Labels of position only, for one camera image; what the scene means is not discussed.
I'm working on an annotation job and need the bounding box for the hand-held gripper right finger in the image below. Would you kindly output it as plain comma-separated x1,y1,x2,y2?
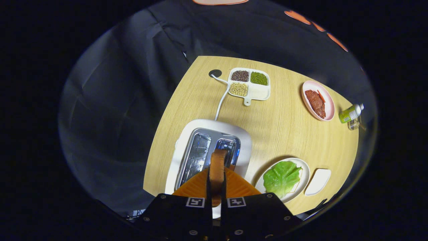
221,167,303,241

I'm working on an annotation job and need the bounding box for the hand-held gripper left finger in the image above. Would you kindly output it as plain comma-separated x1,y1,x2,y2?
140,167,213,241

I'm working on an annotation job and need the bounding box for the green lettuce leaf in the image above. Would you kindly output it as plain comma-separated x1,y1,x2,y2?
263,161,303,199

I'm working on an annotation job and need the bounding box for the brown crust toast slice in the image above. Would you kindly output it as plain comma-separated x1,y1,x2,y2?
209,149,228,207

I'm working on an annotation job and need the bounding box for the white round plate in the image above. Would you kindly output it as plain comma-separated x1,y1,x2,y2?
255,157,310,204

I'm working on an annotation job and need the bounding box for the white square plate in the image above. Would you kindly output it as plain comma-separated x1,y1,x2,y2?
304,168,332,196

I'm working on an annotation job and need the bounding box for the beige toaster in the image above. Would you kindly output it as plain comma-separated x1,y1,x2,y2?
165,119,252,220

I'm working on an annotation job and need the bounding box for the brown meat slice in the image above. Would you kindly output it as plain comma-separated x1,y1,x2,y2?
304,89,322,107
313,100,326,119

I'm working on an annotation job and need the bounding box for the white divided dish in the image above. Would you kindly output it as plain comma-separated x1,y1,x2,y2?
227,68,271,106

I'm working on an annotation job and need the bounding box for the portion of yellow beans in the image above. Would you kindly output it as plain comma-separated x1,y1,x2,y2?
229,82,248,97

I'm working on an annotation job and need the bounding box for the pink oval plate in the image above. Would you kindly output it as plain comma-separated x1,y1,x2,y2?
302,80,335,122

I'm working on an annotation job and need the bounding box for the green label metal bottle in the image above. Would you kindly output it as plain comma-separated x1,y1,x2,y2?
338,103,365,124

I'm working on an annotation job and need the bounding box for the portion of green beans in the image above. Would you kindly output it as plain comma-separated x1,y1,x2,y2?
250,72,268,86

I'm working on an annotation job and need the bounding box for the portion of brown beans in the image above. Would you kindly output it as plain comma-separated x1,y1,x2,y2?
231,70,249,82

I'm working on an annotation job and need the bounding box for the white power cable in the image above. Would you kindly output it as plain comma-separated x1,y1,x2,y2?
211,74,231,121

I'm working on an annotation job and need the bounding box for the wire mesh utensil holder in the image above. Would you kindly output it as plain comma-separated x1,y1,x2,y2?
347,117,366,131

